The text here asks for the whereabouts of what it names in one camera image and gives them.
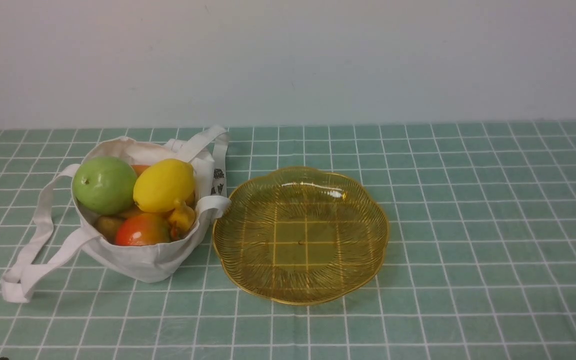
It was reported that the white cloth tote bag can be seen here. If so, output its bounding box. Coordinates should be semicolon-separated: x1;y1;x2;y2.
0;125;231;303

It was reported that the amber glass fruit plate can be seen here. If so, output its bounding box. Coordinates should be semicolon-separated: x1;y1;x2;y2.
212;166;391;306

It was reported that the orange papaya fruit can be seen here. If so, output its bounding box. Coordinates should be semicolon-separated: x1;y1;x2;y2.
131;164;150;177

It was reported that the green apple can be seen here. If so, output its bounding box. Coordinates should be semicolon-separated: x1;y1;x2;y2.
72;156;138;215

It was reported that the yellow lemon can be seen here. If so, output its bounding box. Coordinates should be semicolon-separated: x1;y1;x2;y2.
133;158;195;214

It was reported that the yellow banana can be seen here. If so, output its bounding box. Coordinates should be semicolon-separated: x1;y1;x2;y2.
167;202;196;241

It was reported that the brown kiwi fruit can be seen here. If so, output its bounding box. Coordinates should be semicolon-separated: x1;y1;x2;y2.
93;215;125;244

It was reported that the red orange mango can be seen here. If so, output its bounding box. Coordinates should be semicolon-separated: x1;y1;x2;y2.
114;213;172;247

